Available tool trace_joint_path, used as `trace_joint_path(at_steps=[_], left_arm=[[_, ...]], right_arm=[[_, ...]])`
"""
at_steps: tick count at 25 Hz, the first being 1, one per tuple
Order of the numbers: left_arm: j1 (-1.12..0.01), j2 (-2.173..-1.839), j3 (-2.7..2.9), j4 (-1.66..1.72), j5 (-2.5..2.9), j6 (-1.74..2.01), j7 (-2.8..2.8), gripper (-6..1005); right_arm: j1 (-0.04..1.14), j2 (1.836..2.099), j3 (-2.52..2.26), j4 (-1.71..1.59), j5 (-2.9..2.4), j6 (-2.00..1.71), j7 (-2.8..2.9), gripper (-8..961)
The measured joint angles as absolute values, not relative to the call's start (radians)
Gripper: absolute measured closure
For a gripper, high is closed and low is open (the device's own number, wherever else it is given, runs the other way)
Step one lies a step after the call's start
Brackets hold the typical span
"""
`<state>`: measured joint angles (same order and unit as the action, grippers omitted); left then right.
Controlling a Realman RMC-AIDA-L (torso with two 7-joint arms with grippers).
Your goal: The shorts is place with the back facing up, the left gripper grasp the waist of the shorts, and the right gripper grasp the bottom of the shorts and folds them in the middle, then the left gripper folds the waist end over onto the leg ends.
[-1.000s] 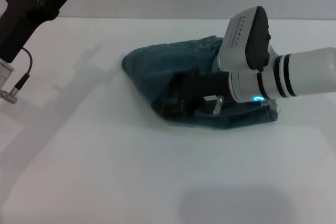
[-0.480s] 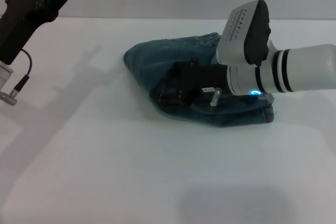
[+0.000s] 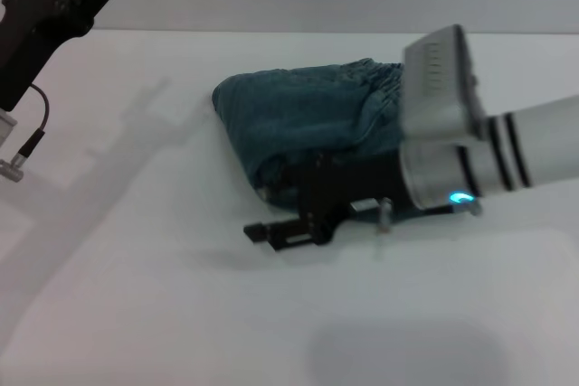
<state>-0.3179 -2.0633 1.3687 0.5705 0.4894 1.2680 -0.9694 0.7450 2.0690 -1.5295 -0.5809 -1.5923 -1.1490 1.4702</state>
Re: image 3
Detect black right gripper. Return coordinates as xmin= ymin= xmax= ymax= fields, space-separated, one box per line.
xmin=242 ymin=150 xmax=411 ymax=252

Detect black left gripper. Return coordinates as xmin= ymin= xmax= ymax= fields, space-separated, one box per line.
xmin=0 ymin=0 xmax=135 ymax=111

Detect blue denim shorts with print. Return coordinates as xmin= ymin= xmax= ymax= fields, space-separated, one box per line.
xmin=211 ymin=57 xmax=436 ymax=224

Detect black cable with metal plug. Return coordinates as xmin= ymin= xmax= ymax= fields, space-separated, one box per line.
xmin=0 ymin=82 xmax=51 ymax=184

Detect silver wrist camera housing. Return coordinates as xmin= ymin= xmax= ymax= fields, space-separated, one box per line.
xmin=400 ymin=24 xmax=489 ymax=139

